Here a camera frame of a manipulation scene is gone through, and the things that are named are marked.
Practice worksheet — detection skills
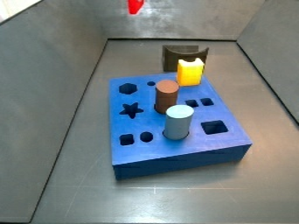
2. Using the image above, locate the light blue cylinder peg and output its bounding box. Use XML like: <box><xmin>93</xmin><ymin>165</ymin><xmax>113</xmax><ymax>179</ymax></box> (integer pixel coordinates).
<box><xmin>163</xmin><ymin>105</ymin><xmax>193</xmax><ymax>140</ymax></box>

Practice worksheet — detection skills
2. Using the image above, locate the black curved fixture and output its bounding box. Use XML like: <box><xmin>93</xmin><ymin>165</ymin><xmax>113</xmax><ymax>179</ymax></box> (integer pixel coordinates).
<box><xmin>163</xmin><ymin>45</ymin><xmax>209</xmax><ymax>72</ymax></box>

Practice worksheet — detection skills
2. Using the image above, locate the yellow foam block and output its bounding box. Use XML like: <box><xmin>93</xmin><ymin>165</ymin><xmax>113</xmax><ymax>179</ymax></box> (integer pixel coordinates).
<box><xmin>176</xmin><ymin>58</ymin><xmax>204</xmax><ymax>86</ymax></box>

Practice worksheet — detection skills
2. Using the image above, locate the brown cylinder peg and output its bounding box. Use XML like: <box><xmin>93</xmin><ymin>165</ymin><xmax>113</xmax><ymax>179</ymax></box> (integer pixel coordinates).
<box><xmin>153</xmin><ymin>80</ymin><xmax>179</xmax><ymax>114</ymax></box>

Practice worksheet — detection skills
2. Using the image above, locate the red square-circle object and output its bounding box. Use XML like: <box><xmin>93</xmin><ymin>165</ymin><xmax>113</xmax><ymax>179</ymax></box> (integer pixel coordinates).
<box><xmin>127</xmin><ymin>0</ymin><xmax>145</xmax><ymax>15</ymax></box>

